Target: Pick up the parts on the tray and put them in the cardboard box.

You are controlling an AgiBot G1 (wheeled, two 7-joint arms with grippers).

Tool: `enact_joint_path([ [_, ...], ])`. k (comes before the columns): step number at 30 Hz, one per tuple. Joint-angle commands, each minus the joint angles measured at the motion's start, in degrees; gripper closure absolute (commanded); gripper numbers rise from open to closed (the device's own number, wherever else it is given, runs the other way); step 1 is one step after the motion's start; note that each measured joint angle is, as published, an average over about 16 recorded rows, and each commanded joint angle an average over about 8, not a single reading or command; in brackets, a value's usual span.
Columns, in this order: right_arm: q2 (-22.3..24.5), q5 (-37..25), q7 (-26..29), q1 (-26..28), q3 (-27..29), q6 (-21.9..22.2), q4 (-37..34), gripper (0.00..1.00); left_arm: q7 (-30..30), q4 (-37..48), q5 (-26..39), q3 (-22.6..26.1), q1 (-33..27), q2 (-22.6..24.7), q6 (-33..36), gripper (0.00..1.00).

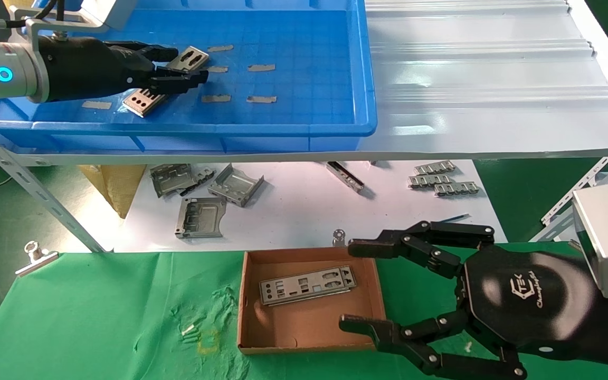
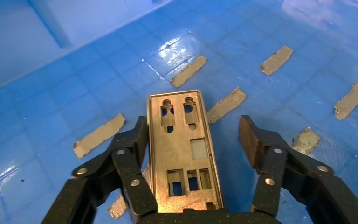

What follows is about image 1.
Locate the grey flat stamped metal plate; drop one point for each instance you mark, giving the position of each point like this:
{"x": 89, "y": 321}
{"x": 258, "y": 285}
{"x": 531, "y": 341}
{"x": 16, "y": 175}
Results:
{"x": 201, "y": 216}

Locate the white lower shelf board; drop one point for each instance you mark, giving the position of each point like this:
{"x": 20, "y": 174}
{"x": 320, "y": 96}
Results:
{"x": 293, "y": 211}

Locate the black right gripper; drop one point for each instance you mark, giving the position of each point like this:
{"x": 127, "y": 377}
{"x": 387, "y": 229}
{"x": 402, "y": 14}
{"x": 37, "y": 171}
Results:
{"x": 525, "y": 301}

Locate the white metal shelf board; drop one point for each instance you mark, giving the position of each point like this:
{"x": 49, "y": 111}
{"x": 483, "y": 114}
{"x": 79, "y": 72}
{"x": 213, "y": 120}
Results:
{"x": 494, "y": 79}

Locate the yellow woven bag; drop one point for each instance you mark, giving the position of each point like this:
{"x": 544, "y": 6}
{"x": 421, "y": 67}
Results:
{"x": 116, "y": 184}

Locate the small silver binder clip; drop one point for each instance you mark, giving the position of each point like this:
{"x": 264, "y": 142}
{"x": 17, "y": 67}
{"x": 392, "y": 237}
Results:
{"x": 339, "y": 240}

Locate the grey slotted angle shelf post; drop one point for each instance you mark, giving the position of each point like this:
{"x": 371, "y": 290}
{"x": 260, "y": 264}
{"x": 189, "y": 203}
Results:
{"x": 19, "y": 174}

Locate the brown cardboard box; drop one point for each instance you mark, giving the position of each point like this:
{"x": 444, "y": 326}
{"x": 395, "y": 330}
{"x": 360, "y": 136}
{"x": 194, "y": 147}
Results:
{"x": 309, "y": 327}

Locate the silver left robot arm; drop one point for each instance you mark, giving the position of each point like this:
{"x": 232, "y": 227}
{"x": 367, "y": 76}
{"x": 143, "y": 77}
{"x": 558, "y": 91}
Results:
{"x": 3, "y": 74}

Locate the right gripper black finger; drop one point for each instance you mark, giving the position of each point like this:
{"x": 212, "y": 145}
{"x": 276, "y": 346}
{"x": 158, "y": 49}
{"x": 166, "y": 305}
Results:
{"x": 375, "y": 245}
{"x": 372, "y": 330}

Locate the blue plastic tray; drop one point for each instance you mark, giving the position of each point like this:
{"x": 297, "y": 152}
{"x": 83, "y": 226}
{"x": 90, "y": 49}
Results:
{"x": 309, "y": 79}

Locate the white slotted angle shelf post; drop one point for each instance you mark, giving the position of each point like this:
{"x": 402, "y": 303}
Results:
{"x": 583, "y": 195}

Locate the grey notched metal bracket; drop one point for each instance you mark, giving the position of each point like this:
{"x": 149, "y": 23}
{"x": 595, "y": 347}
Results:
{"x": 205, "y": 174}

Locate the dark metal IO shield plate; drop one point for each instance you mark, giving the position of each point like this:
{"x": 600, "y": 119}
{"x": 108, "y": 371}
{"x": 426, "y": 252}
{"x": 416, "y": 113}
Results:
{"x": 314, "y": 285}

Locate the green table cloth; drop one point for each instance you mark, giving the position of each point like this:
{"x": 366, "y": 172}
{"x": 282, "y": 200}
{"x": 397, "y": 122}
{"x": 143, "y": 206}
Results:
{"x": 124, "y": 316}

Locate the grey toothed metal strip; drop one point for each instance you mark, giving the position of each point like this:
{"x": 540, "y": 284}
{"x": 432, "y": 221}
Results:
{"x": 457, "y": 189}
{"x": 434, "y": 168}
{"x": 430, "y": 181}

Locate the grey folded metal bracket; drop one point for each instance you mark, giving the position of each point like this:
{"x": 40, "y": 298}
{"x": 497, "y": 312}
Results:
{"x": 169, "y": 182}

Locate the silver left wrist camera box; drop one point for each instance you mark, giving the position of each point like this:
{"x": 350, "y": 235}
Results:
{"x": 111, "y": 11}

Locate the silver metal IO shield plate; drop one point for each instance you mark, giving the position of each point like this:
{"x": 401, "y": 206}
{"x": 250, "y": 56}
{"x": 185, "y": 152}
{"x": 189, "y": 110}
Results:
{"x": 182, "y": 62}

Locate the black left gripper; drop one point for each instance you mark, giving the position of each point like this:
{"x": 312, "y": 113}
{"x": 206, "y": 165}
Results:
{"x": 87, "y": 68}

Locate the large silver binder clip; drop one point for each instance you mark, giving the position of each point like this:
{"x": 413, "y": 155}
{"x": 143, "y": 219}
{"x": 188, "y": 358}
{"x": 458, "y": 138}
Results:
{"x": 37, "y": 262}

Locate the grey U-shaped metal bracket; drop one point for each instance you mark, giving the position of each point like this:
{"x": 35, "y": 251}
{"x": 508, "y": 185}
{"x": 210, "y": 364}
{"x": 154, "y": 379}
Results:
{"x": 235, "y": 186}

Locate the long narrow metal rail part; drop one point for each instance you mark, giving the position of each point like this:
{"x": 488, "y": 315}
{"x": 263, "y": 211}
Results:
{"x": 345, "y": 176}

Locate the grey tape piece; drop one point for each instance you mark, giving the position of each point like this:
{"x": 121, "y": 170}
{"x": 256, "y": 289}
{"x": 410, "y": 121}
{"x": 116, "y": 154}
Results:
{"x": 220, "y": 48}
{"x": 262, "y": 99}
{"x": 96, "y": 105}
{"x": 218, "y": 69}
{"x": 216, "y": 98}
{"x": 261, "y": 68}

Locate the blue pen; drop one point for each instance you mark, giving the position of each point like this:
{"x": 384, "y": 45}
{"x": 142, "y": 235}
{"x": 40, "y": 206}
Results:
{"x": 454, "y": 217}

